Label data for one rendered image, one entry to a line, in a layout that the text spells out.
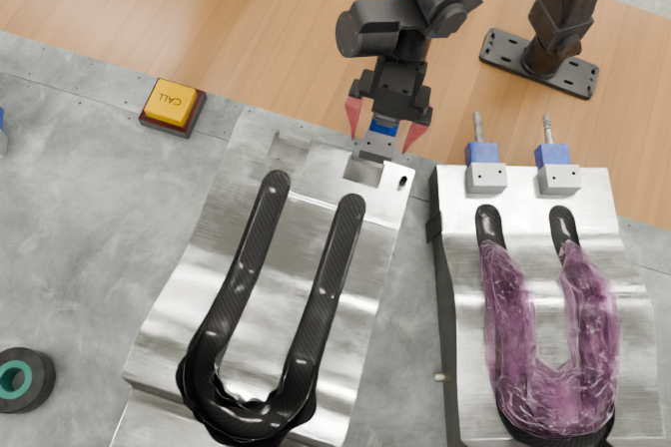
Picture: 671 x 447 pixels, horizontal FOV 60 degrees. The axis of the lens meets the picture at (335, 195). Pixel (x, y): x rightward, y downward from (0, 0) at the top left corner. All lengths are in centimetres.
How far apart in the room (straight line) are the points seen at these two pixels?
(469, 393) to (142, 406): 40
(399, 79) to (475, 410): 42
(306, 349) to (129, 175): 40
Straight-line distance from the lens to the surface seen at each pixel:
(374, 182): 84
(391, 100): 73
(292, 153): 85
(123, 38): 107
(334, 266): 78
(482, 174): 86
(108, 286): 89
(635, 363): 86
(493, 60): 105
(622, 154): 106
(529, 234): 87
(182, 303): 74
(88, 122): 99
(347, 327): 74
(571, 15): 92
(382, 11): 74
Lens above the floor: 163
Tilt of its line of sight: 68 degrees down
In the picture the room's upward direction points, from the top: 10 degrees clockwise
